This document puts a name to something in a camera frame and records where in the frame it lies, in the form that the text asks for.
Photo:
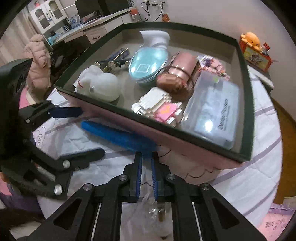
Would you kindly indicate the pink black storage box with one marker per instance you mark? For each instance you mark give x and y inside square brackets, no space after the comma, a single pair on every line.
[183,38]

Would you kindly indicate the red orange storage box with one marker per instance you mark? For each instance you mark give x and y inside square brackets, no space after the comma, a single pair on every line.
[254,57]

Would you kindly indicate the rose gold cylinder cup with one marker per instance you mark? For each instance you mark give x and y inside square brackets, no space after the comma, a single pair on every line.
[179,77]

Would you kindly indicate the white plastic nozzle device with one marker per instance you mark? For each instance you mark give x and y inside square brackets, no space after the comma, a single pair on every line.
[155,38]

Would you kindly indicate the orange octopus plush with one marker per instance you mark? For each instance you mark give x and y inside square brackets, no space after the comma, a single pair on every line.
[251,40]

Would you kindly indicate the pink quilt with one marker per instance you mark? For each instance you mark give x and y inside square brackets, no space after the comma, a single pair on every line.
[276,221]

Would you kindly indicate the black white tv cabinet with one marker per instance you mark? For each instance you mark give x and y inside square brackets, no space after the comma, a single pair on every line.
[264,78]

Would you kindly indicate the white striped table cloth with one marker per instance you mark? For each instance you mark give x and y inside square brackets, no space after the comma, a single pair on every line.
[250,188]

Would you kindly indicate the pink block figure toy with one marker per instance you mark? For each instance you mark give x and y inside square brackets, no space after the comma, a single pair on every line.
[212,65]

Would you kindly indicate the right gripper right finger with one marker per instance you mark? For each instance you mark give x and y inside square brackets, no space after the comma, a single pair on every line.
[199,212]

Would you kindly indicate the white pink block toy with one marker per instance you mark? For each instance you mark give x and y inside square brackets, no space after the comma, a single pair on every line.
[159,105]

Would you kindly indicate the clear dental flossers box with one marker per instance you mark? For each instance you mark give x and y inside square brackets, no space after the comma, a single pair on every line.
[212,111]

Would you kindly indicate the black computer tower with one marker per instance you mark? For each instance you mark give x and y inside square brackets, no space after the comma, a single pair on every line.
[109,7]

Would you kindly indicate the pink puffer jacket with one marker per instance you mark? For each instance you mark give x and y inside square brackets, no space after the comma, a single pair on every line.
[38,79]

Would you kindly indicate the blue toothpaste box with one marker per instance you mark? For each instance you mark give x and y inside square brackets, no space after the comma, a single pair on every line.
[119,55]

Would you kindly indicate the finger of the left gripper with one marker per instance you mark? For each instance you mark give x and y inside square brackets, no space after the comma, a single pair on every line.
[62,111]
[71,162]

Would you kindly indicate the black office chair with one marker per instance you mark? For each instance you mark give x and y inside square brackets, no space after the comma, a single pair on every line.
[61,58]

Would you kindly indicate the white desk with drawers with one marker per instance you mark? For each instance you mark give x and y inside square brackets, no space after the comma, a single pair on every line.
[95,29]

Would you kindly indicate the white wall power strip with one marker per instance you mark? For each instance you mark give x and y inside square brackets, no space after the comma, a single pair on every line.
[156,2]

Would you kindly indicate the teal round clear case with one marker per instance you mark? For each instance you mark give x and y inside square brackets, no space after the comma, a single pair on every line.
[147,63]

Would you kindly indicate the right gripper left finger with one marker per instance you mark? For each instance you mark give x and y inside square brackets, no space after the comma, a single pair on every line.
[94,212]

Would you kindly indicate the clear glass bottle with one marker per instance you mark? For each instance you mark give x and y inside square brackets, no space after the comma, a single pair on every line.
[156,218]

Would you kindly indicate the black computer monitor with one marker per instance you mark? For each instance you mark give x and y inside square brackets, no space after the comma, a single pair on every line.
[87,7]

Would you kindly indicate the orange cap water bottle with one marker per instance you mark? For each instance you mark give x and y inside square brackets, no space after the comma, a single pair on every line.
[135,15]

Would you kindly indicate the blue comb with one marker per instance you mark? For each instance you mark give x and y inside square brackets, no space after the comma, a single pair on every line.
[130,141]

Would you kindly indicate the white glass door cabinet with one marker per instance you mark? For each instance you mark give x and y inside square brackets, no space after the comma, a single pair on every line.
[44,15]

